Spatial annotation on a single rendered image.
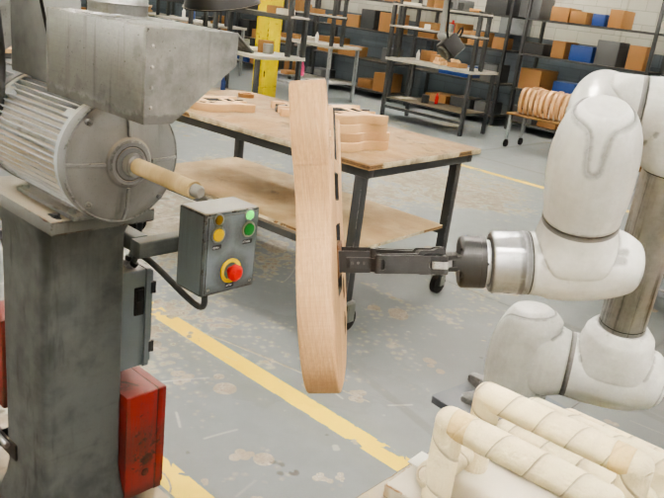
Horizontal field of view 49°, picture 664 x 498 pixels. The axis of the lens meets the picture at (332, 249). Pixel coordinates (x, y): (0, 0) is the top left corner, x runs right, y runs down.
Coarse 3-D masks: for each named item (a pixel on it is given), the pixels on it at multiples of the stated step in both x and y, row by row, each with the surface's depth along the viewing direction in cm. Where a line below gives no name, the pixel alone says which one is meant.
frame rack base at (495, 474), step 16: (496, 464) 85; (400, 480) 80; (416, 480) 81; (464, 480) 82; (480, 480) 82; (496, 480) 82; (512, 480) 83; (528, 480) 83; (384, 496) 80; (400, 496) 78; (416, 496) 78; (464, 496) 79; (480, 496) 79; (496, 496) 80; (512, 496) 80; (528, 496) 80; (544, 496) 81
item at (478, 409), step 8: (472, 400) 82; (480, 400) 81; (472, 408) 82; (480, 408) 81; (480, 416) 81; (488, 416) 81; (496, 416) 81; (496, 424) 82; (480, 456) 82; (472, 464) 83; (480, 464) 83; (472, 472) 83; (480, 472) 83
